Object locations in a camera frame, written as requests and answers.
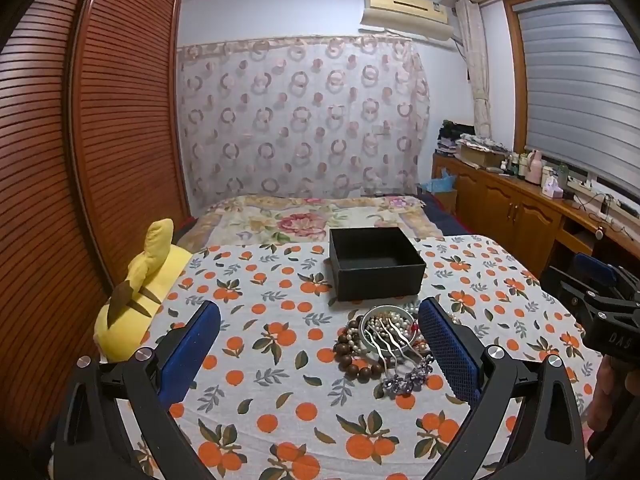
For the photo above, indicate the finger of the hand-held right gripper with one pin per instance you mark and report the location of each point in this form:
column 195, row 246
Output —
column 575, row 292
column 595, row 269

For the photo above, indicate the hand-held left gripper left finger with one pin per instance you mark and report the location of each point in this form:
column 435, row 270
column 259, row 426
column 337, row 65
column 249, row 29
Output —
column 192, row 345

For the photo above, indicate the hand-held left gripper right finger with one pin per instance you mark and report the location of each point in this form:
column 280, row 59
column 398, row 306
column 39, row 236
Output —
column 447, row 350

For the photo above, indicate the silver bangle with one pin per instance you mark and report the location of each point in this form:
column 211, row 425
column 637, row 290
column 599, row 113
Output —
column 363, row 335

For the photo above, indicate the black box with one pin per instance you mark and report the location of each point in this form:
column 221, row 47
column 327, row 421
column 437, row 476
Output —
column 380, row 280

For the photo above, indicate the person's right hand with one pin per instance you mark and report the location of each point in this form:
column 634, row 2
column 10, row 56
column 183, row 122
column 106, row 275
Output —
column 606, row 395

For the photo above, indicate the crystal flower hair clip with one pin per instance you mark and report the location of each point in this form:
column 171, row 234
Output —
column 405, row 382

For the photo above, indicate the black charger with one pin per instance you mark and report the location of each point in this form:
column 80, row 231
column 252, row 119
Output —
column 606, row 203

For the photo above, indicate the yellow plush toy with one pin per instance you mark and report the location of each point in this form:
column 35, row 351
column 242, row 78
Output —
column 150, row 275

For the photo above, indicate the white power strip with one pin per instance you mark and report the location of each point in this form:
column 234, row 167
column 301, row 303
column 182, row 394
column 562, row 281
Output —
column 580, row 183

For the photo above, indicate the orange print tablecloth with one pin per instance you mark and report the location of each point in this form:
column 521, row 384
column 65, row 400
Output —
column 280, row 360

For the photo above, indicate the pink tissue box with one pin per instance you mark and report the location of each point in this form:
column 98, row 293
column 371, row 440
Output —
column 552, row 187

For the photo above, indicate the green bottle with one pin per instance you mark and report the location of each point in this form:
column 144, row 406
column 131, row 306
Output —
column 562, row 174

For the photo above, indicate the wooden cabinet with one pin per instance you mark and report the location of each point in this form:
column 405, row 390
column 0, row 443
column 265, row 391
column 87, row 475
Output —
column 500, row 210

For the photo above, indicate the pink flask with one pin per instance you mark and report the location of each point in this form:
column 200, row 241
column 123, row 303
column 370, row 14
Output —
column 535, row 167

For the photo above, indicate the dark blue bed sheet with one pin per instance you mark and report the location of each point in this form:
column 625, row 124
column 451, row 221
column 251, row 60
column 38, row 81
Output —
column 445, row 217

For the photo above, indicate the small cardboard box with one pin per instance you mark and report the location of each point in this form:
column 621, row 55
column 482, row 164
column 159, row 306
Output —
column 447, row 202

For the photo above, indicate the cardboard box with floral cloth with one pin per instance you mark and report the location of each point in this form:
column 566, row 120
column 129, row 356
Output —
column 480, row 152

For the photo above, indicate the floral blanket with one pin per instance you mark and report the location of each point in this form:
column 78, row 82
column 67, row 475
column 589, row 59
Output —
column 300, row 220

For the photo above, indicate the blue plastic bag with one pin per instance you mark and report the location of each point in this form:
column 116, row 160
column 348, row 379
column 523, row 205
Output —
column 440, row 182

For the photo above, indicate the grey window blind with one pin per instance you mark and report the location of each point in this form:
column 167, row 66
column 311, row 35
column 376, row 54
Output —
column 580, row 90

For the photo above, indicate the stack of folded clothes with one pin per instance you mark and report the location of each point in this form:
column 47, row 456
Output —
column 452, row 137

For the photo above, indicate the wooden louvered wardrobe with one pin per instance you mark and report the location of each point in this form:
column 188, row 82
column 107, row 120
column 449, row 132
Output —
column 60, row 160

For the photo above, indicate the floral window curtain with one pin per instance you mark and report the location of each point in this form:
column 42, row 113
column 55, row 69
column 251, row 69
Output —
column 477, row 60

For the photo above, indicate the circle print sheer curtain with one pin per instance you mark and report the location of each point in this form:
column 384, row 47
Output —
column 300, row 125

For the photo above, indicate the cream air conditioner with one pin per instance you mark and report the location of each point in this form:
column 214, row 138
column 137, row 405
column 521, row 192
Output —
column 405, row 12

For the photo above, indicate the wooden window frame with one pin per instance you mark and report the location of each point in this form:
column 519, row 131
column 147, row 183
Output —
column 514, row 60

